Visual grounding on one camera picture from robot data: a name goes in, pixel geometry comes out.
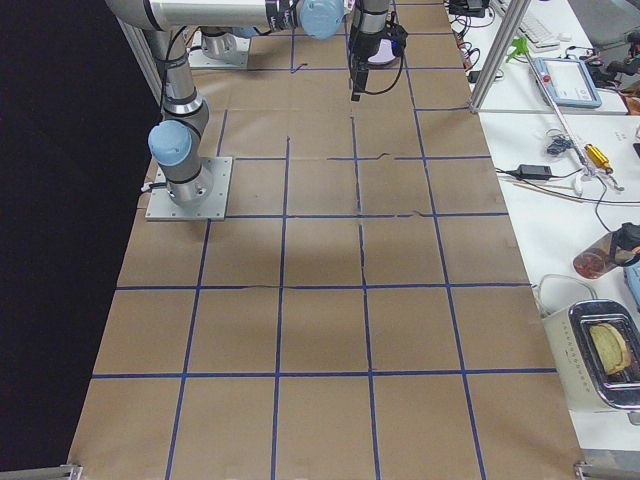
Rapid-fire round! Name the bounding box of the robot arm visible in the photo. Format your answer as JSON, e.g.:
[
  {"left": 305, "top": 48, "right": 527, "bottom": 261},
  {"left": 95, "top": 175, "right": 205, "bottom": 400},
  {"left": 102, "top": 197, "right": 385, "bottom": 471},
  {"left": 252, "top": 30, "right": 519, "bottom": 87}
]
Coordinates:
[
  {"left": 107, "top": 1, "right": 348, "bottom": 207},
  {"left": 200, "top": 27, "right": 258, "bottom": 60}
]

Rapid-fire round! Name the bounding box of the brown paper table cover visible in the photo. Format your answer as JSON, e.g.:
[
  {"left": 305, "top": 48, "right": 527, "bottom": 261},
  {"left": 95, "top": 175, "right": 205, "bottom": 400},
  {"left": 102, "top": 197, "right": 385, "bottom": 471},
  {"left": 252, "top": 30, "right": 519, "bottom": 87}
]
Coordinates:
[{"left": 69, "top": 1, "right": 580, "bottom": 479}]

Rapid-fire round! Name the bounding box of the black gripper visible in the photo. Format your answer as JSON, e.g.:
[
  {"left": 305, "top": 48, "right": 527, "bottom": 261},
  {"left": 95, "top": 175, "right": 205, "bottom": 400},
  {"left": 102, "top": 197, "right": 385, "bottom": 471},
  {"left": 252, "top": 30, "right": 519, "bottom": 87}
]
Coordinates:
[{"left": 349, "top": 29, "right": 381, "bottom": 102}]

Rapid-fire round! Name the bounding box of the wooden chopstick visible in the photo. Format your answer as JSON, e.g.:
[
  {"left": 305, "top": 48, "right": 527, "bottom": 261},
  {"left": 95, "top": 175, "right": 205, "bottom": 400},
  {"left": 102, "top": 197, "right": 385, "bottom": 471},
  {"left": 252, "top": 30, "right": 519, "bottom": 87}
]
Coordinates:
[{"left": 512, "top": 182, "right": 588, "bottom": 203}]

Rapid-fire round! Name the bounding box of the bread slice in toaster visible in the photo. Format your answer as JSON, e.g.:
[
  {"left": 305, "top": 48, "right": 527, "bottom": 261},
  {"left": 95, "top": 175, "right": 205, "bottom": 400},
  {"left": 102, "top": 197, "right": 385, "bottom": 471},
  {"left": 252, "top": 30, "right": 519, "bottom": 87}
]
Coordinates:
[{"left": 589, "top": 323, "right": 631, "bottom": 375}]

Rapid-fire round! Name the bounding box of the blue teach pendant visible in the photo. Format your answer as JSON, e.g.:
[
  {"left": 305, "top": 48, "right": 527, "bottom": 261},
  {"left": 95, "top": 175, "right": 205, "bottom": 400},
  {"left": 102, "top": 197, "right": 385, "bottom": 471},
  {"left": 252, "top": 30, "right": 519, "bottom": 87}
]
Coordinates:
[{"left": 533, "top": 57, "right": 602, "bottom": 109}]

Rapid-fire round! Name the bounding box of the aluminium frame post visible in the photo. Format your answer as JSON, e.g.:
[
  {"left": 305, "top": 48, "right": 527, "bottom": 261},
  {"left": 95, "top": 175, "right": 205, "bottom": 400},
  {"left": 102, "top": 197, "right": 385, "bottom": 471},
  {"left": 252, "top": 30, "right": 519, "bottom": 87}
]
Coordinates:
[{"left": 469, "top": 0, "right": 530, "bottom": 113}]

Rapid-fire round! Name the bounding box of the white toaster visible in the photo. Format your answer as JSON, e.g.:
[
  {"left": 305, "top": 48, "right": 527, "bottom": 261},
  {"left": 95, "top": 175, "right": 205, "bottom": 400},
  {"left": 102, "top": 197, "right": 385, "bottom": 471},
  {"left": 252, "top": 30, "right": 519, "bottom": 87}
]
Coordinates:
[{"left": 542, "top": 299, "right": 639, "bottom": 414}]

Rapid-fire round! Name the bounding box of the green reach grabber tool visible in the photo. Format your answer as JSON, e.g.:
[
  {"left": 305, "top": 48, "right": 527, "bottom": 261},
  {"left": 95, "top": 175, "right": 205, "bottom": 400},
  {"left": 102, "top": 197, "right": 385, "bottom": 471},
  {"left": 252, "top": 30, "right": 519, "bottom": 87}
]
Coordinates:
[{"left": 506, "top": 37, "right": 625, "bottom": 192}]

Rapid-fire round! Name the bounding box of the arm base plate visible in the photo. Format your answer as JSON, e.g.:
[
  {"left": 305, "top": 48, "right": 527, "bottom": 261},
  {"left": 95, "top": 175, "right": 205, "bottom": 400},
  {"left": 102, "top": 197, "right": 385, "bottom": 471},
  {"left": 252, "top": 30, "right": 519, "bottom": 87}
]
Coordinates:
[
  {"left": 145, "top": 157, "right": 233, "bottom": 221},
  {"left": 188, "top": 31, "right": 251, "bottom": 70}
]

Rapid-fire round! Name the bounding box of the white keyboard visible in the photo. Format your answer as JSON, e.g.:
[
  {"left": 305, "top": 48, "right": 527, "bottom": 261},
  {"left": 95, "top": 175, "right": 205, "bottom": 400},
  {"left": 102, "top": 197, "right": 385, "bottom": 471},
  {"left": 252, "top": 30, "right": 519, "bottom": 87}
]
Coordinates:
[{"left": 519, "top": 12, "right": 560, "bottom": 51}]

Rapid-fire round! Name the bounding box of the lilac plate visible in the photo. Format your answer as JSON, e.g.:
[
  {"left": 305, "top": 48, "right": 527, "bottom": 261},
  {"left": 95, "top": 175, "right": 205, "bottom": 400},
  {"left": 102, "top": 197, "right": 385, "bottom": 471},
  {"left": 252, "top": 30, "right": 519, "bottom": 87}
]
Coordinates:
[{"left": 368, "top": 39, "right": 397, "bottom": 67}]

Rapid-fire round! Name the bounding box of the yellow tool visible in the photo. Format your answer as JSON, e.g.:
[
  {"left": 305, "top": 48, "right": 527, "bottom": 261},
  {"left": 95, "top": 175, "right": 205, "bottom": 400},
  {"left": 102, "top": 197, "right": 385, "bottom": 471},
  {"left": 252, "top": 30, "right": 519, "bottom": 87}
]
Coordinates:
[{"left": 584, "top": 144, "right": 613, "bottom": 175}]

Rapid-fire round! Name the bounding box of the black power adapter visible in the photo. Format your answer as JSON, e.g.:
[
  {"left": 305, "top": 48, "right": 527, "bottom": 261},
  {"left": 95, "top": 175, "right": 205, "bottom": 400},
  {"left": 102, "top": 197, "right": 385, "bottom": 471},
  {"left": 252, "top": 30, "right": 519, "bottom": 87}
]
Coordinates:
[{"left": 516, "top": 164, "right": 553, "bottom": 181}]

